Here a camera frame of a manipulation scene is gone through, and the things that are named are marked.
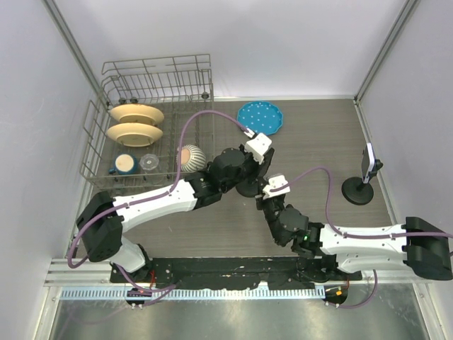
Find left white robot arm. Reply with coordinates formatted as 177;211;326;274
76;142;275;283

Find lower beige plate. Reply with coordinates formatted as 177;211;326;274
107;123;163;147

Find clear glass cup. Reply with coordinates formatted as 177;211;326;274
139;154;161;175

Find black phone stand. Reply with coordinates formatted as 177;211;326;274
236;178;259;198
341;159;383;205

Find phone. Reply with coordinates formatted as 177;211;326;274
361;142;375;183

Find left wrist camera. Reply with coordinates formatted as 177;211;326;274
244;132;272;164

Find blue dotted plate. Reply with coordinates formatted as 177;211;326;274
236;101;283;135

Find upper beige plate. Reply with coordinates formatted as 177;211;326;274
110;103;164;125

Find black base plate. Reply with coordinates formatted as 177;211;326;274
128;256;362;290

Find blue mug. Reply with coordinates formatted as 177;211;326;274
108;153;139;176

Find grey wire dish rack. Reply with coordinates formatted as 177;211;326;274
79;54;215;196

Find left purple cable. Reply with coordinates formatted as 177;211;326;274
67;110;256;309

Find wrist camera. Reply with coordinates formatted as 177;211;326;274
244;132;272;164
262;174;290;200

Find beige plate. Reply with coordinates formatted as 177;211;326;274
110;103;164;125
107;123;163;147

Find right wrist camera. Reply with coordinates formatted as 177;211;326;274
262;174;290;200

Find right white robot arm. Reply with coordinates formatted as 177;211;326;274
256;179;452;281

